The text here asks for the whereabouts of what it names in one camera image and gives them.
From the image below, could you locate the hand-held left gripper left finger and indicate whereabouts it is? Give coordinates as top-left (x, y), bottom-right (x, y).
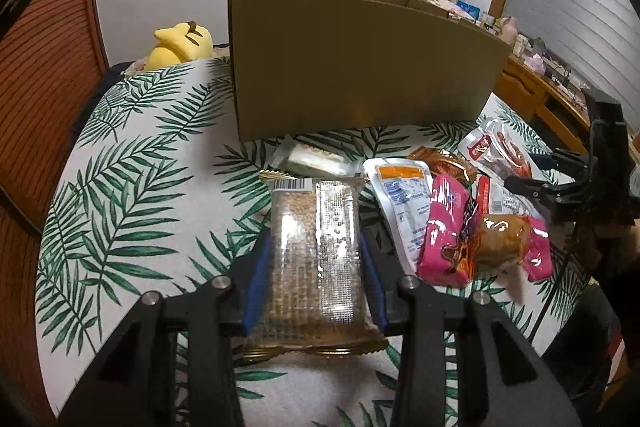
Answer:
top-left (57, 227), bottom-right (273, 427)

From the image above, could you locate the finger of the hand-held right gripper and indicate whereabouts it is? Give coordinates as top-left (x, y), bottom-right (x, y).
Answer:
top-left (502, 176), bottom-right (587, 222)
top-left (530, 148), bottom-right (592, 178)

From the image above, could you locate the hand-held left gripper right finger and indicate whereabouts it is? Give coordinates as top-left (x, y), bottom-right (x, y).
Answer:
top-left (357, 232), bottom-right (583, 427)

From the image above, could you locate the white packet with red strip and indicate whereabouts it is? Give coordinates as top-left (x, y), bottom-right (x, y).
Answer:
top-left (477, 175), bottom-right (543, 220)

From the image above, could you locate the clear brown snack bar packet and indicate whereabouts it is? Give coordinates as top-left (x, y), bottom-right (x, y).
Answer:
top-left (242, 177), bottom-right (391, 358)

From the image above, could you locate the bread packet with pink ends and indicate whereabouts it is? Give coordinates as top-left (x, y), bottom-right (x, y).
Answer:
top-left (472, 213), bottom-right (551, 283)

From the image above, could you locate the clear packet with red label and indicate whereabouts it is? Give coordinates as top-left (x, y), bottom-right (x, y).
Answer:
top-left (457, 118), bottom-right (543, 180)

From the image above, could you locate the white pouch with orange label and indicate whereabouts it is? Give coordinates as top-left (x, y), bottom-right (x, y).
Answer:
top-left (362, 158), bottom-right (433, 270)

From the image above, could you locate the pink snack packet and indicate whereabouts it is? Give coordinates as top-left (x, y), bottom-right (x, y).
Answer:
top-left (417, 173), bottom-right (481, 288)

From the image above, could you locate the cardboard box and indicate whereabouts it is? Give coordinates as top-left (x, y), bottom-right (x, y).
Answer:
top-left (227, 0), bottom-right (512, 142)

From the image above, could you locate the wooden cabinet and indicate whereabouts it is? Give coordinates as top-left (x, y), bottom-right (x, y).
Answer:
top-left (492, 54), bottom-right (640, 158)

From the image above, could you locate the brown gold snack packet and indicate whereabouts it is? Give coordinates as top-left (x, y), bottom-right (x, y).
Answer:
top-left (406, 146), bottom-right (478, 188)

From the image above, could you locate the small white snack packet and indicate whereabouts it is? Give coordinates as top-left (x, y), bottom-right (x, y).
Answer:
top-left (272, 142), bottom-right (363, 178)

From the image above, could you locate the leaf print blanket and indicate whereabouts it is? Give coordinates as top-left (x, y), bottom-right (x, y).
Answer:
top-left (35, 57), bottom-right (601, 427)

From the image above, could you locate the floral folded cloth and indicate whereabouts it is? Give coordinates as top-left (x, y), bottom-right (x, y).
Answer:
top-left (420, 0), bottom-right (462, 22)

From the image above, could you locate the yellow plush toy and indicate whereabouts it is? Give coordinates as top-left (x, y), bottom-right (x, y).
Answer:
top-left (144, 21), bottom-right (213, 70)

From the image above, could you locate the dark blue bedsheet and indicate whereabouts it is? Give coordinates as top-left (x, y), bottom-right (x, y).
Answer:
top-left (72, 61), bottom-right (133, 142)

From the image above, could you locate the wooden louvred wardrobe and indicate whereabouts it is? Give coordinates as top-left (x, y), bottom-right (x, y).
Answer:
top-left (0, 0), bottom-right (111, 427)

